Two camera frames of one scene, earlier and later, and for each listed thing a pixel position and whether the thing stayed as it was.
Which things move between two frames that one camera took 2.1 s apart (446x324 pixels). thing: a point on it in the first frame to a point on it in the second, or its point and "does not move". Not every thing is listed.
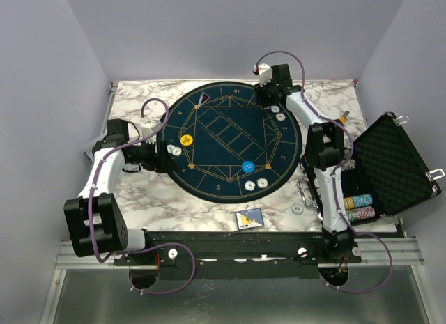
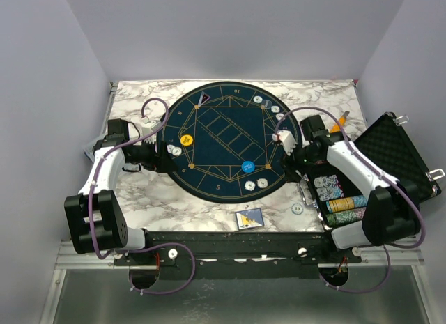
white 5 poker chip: [249, 185] does not move
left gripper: [162, 162] does not move
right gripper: [259, 91] to [286, 163]
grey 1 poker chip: [262, 182] does not move
